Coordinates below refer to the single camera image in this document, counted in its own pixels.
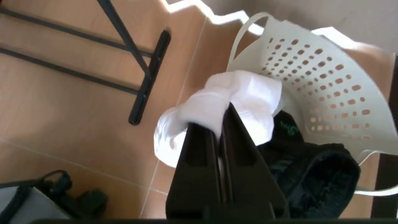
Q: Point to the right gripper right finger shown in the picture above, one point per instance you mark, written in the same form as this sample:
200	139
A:
252	193

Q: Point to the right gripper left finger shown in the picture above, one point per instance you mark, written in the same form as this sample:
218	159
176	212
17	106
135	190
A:
192	193

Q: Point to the black garment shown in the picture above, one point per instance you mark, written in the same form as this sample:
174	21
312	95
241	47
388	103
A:
317	174

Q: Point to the white printed T-shirt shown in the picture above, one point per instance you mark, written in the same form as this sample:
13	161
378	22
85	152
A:
242	93

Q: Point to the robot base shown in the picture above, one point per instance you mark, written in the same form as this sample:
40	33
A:
31	205

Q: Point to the black clothes rack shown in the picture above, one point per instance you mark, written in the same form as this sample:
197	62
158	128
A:
149	77

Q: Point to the white laundry basket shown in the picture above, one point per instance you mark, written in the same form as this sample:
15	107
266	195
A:
326	62

